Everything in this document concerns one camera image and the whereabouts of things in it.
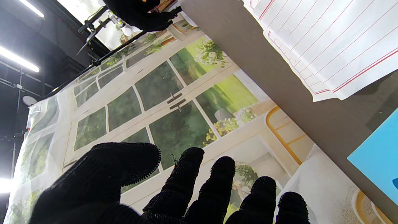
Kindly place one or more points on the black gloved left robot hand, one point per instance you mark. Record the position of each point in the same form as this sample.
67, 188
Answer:
93, 186

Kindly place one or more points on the blue file box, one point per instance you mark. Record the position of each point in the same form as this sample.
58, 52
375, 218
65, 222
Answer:
379, 165

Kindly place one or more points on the printed garden window backdrop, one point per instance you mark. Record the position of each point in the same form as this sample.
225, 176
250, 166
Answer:
155, 87

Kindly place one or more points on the fluorescent ceiling light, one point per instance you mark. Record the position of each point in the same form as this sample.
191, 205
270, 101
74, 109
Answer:
31, 7
18, 59

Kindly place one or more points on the metal backdrop stand clamp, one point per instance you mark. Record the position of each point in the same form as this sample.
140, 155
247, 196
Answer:
93, 31

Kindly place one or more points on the black stand equipment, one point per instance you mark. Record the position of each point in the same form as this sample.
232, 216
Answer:
136, 15

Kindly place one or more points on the red lined paper sheet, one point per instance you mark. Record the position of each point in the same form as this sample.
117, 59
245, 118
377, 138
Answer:
306, 84
335, 46

